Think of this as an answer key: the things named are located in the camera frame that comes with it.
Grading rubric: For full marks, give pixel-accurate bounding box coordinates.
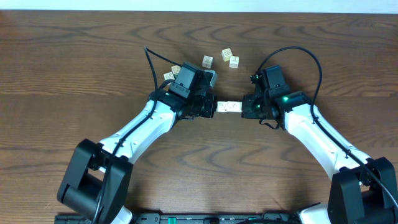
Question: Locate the wooden block green edge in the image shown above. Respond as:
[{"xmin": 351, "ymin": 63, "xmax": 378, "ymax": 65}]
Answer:
[{"xmin": 216, "ymin": 101, "xmax": 228, "ymax": 113}]

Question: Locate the wooden block yellow violin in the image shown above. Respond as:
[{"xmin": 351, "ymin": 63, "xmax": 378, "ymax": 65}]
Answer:
[{"xmin": 226, "ymin": 101, "xmax": 239, "ymax": 112}]

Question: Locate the wooden block green L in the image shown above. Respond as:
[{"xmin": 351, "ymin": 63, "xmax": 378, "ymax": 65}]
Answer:
[{"xmin": 235, "ymin": 101, "xmax": 242, "ymax": 113}]

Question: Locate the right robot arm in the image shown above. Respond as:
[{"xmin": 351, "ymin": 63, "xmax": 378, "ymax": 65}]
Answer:
[{"xmin": 242, "ymin": 92, "xmax": 397, "ymax": 224}]

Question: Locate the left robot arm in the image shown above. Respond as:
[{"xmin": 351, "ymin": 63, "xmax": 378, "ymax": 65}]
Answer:
[{"xmin": 57, "ymin": 90, "xmax": 217, "ymax": 223}]

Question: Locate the wooden block umbrella drawing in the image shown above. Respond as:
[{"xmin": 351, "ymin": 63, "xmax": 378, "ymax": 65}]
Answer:
[{"xmin": 202, "ymin": 55, "xmax": 213, "ymax": 68}]

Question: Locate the wooden block green side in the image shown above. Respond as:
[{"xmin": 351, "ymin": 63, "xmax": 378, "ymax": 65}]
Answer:
[{"xmin": 171, "ymin": 65, "xmax": 181, "ymax": 77}]

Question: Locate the wooden block green letter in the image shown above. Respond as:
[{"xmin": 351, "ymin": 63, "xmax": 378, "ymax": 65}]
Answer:
[{"xmin": 164, "ymin": 72, "xmax": 175, "ymax": 80}]

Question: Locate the wooden block red side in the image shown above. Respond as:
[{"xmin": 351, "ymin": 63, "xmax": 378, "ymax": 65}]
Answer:
[{"xmin": 229, "ymin": 56, "xmax": 239, "ymax": 68}]

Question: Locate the wooden block yellow side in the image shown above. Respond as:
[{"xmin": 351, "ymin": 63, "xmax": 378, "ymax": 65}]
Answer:
[{"xmin": 221, "ymin": 48, "xmax": 233, "ymax": 62}]

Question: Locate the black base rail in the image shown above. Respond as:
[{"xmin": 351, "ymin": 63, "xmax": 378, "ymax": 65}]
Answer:
[{"xmin": 54, "ymin": 206, "xmax": 335, "ymax": 224}]

